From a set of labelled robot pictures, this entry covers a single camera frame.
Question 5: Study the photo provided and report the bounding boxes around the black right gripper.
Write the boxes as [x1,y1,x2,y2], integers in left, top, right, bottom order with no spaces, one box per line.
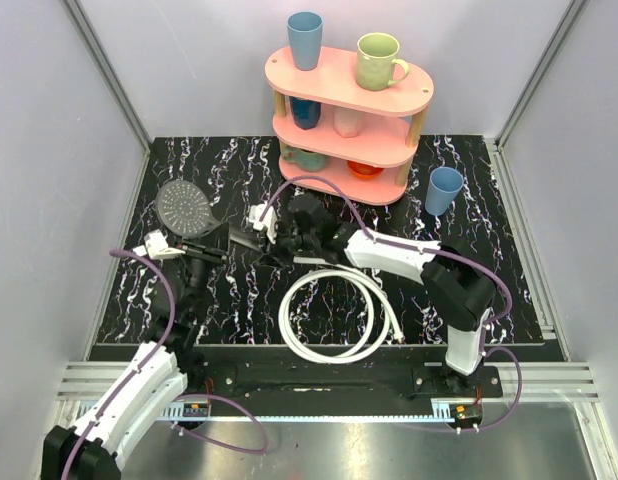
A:
[257,218,319,269]

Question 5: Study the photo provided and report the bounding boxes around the grey shower head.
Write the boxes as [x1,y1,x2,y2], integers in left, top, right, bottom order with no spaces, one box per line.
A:
[155,179,261,252]

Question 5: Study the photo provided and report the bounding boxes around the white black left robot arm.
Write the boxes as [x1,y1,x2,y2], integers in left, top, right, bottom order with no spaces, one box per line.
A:
[40,231,226,479]

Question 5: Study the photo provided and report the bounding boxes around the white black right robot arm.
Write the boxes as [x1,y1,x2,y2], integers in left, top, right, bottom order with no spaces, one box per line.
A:
[248,194,496,397]

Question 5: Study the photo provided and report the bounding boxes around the teal ceramic mug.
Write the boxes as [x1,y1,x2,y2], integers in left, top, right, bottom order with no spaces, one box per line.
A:
[282,147,329,173]

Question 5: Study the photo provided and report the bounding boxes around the orange bowl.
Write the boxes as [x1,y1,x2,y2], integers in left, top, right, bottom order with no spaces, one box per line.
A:
[347,161,384,180]

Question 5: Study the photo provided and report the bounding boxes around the pink three-tier shelf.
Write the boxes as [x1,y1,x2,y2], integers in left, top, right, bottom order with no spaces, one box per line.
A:
[265,47,434,206]

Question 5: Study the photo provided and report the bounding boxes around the dark blue cup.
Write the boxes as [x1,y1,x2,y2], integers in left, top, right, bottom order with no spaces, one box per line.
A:
[290,97,322,130]

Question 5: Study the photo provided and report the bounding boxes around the pink faceted cup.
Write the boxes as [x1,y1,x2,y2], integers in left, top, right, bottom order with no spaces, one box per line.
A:
[333,107,364,138]

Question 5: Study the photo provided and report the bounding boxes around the blue cup on table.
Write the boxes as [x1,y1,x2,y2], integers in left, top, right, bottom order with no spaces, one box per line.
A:
[425,166,464,216]

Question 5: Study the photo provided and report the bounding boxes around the green mug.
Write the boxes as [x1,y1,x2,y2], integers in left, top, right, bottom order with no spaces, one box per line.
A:
[355,32,410,91]

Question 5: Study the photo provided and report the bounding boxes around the blue cup on shelf top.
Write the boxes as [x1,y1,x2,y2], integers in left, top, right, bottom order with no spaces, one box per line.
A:
[287,11,323,71]

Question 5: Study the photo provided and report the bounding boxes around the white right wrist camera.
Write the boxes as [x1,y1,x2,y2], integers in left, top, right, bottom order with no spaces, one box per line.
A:
[248,203,278,245]

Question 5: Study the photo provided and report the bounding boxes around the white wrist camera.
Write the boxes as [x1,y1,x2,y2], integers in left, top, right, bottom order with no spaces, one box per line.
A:
[248,203,278,245]
[132,230,185,260]

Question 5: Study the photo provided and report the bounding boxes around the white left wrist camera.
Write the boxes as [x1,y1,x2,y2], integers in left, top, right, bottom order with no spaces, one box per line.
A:
[132,230,185,260]

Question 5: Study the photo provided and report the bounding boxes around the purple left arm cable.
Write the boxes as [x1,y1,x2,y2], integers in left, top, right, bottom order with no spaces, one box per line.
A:
[61,247,269,480]

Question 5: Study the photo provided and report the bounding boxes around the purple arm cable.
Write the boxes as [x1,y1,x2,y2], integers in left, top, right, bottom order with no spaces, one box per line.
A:
[262,175,524,434]
[61,247,269,480]

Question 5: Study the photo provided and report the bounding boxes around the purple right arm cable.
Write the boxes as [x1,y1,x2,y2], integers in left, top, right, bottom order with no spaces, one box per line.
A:
[262,175,524,434]

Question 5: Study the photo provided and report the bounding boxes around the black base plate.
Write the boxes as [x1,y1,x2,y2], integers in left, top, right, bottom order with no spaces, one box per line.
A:
[194,345,503,418]

